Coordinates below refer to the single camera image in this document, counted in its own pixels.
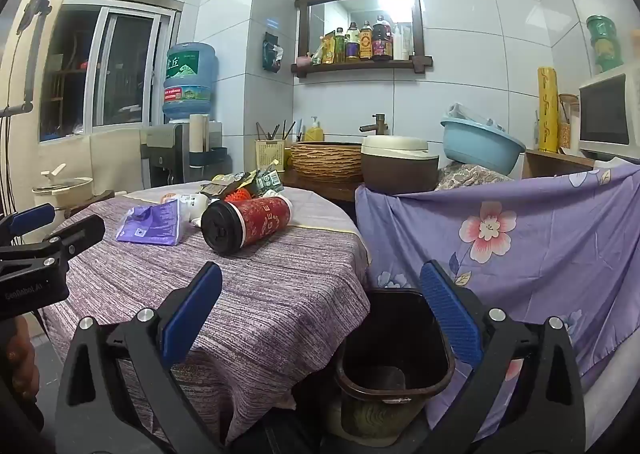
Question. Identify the purple label bottle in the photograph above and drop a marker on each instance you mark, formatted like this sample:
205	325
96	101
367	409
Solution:
353	45

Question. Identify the white electric pot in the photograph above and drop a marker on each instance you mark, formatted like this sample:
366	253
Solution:
60	186

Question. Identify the grey water dispenser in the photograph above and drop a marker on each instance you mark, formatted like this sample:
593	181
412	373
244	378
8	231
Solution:
160	154

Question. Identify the dark soy sauce bottle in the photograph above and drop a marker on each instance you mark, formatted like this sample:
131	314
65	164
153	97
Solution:
382	41

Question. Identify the yellow label bottle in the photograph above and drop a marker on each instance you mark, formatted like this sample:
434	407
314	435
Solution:
366	43

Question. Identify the bronze faucet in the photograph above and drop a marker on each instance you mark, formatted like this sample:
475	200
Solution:
378	124

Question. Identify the grey cloth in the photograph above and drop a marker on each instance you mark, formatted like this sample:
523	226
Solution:
470	114

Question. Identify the sliding window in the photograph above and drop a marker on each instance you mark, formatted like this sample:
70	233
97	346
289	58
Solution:
125	69

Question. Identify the white microwave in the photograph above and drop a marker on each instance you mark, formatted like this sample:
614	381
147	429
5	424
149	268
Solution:
605	114

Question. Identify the white plastic cup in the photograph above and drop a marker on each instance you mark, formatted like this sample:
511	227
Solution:
197	204

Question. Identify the bundle of dark chopsticks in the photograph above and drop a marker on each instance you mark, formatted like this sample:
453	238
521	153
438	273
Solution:
270	131

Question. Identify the purple floral sheet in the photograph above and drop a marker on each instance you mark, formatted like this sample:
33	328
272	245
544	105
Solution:
550	254

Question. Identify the cream chopstick holder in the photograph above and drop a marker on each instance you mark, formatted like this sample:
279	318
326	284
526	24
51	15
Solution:
270	155

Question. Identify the brown plastic bin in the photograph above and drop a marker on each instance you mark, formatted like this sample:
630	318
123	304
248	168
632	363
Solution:
395	334

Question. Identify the white bottle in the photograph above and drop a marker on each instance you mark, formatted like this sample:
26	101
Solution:
400	45

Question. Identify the green wall packet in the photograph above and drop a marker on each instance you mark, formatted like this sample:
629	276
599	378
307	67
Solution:
271	51

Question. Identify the purple tissue packet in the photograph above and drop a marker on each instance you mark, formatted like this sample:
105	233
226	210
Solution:
150	226

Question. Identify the red can with black lid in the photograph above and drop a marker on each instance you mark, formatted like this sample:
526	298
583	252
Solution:
255	221

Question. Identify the blue water jug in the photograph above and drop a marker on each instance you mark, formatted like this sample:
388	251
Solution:
190	84

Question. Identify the glass jar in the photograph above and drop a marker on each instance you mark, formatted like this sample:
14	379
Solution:
568	124

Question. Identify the paisley patterned cloth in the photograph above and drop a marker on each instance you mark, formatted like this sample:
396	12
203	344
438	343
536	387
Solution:
470	179

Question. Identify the dark snack packet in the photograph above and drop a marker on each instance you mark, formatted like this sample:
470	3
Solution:
217	187

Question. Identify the yellow soap bottle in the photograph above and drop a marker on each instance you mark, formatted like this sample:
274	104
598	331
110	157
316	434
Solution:
314	133

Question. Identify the woven pattern basin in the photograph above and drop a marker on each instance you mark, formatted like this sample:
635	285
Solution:
325	161

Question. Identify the blue plastic basin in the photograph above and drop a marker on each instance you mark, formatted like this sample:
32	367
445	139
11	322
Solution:
480	146

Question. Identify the red foam net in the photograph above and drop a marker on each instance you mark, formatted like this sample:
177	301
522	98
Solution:
236	195

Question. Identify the yellow seasoning packet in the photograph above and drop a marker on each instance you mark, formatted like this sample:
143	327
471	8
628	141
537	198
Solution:
329	50

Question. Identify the cream brown rice cooker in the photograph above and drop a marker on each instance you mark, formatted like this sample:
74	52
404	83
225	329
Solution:
397	169

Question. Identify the teal roll holder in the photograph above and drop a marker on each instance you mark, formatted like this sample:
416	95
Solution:
215	156

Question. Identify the dark wooden counter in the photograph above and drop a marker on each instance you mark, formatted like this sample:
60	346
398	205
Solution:
325	189

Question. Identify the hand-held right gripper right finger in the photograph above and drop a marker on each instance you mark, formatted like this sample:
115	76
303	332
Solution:
450	314

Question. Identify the green oil bottle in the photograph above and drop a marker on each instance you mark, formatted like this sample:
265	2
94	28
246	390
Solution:
340	48

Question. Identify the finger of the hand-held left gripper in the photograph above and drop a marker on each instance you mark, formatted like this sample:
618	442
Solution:
80	234
32	218

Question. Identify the green milk carton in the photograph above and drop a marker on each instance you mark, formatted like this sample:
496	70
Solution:
267	181

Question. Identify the person's left hand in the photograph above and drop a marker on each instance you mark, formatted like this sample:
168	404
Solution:
22	364

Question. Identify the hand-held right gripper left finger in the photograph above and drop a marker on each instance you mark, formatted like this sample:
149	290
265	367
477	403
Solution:
195	314

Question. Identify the yellow wrap roll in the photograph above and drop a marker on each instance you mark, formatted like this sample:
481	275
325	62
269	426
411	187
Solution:
548	109

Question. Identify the pink teapot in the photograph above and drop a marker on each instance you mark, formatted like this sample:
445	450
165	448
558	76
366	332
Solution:
303	61

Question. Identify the light wooden cabinet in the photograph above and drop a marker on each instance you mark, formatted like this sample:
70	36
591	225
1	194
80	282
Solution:
550	166

